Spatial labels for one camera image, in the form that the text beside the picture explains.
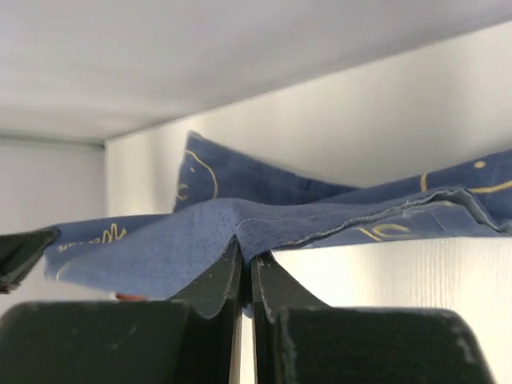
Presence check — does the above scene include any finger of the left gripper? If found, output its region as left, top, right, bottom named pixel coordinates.
left=0, top=228, right=59, bottom=294

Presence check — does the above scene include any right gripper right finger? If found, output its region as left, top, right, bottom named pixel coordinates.
left=250, top=252, right=494, bottom=383

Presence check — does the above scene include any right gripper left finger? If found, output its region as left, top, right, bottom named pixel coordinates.
left=1, top=239, right=242, bottom=384

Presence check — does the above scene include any blue cloth placemat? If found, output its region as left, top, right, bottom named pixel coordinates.
left=44, top=133, right=511, bottom=298

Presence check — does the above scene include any red plate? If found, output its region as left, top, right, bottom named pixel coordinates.
left=114, top=293, right=146, bottom=301

